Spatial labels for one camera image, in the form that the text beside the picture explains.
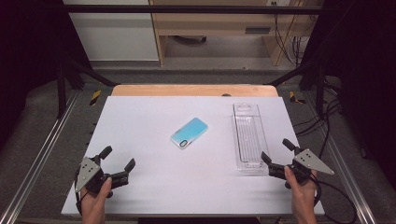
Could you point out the black horizontal frame bar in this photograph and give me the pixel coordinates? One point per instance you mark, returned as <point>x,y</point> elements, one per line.
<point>186,9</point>

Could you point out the person's right hand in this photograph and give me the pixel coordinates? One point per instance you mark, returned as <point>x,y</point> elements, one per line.
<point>301,196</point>

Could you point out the aluminium rail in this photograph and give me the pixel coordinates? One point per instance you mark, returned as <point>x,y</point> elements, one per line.
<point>40,155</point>
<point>342,161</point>

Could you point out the dark curtain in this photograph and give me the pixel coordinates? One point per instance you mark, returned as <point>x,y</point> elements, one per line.
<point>28,46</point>
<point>364,62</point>

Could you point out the clear plastic packaging tray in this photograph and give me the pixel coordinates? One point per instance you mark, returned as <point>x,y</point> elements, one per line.
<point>249,137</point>

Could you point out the white board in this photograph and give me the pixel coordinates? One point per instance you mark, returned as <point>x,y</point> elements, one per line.
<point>174,180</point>

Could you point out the black metal frame stand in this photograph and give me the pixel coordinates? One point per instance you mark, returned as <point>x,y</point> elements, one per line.
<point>320,90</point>
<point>62,93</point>

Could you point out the light wooden desk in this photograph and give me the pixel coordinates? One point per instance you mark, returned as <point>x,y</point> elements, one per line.
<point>218,21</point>

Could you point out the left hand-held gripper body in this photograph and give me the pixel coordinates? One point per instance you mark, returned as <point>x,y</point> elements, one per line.
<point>93,179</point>

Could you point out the yellow black tape strip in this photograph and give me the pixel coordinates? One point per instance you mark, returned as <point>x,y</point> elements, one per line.
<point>95,97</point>
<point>293,97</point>

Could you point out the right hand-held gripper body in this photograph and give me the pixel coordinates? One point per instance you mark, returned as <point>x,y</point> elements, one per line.
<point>303,165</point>

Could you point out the grey desk label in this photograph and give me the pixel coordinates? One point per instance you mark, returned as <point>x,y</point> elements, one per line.
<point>257,30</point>

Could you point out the white cabinet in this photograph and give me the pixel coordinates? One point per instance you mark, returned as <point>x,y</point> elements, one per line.
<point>115,37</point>

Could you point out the wooden table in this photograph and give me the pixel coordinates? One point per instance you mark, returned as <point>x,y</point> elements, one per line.
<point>174,90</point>

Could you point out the person's left hand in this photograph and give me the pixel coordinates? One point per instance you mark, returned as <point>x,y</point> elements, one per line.
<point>96,202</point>

